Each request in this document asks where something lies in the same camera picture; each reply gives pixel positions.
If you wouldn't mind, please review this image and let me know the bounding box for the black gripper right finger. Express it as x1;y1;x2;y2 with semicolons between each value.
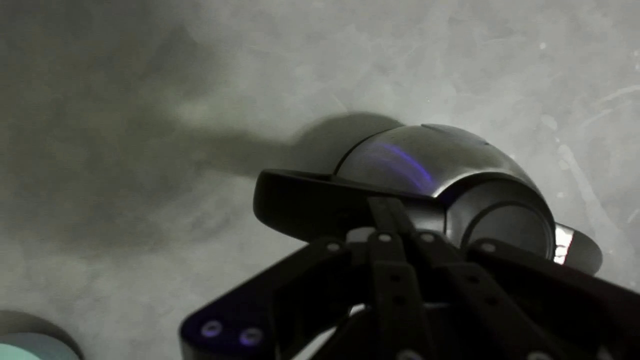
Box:
389;195;640;360

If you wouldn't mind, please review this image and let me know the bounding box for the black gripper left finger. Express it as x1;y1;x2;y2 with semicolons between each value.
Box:
179;195;437;360

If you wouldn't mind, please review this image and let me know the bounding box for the black kettle lid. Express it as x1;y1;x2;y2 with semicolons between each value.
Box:
445;179;558;263

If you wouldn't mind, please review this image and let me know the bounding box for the stainless steel electric kettle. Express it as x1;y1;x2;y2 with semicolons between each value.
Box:
253;122;606;276

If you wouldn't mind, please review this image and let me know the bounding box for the teal bowl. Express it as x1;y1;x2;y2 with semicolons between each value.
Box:
0;308;87;360

